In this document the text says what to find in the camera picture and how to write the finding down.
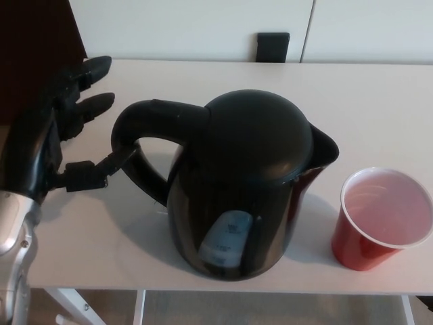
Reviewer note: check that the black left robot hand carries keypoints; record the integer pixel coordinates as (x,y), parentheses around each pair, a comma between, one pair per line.
(30,145)

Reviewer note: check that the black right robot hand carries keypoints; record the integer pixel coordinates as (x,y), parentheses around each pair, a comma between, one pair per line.
(427,300)

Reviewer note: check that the black electric kettle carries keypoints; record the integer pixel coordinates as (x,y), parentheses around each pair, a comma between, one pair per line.
(250,152)

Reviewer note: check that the red plastic cup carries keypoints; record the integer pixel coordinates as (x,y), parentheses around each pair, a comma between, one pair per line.
(358,247)

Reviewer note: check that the dark brown cabinet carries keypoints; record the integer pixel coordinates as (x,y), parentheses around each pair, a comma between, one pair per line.
(34,40)

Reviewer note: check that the white table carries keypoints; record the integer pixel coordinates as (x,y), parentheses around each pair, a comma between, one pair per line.
(118,243)

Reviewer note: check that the white cabinet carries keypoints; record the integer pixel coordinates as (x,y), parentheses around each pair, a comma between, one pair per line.
(169,27)

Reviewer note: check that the black rectangular wall plate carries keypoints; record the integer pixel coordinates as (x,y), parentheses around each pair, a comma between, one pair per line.
(272,47)

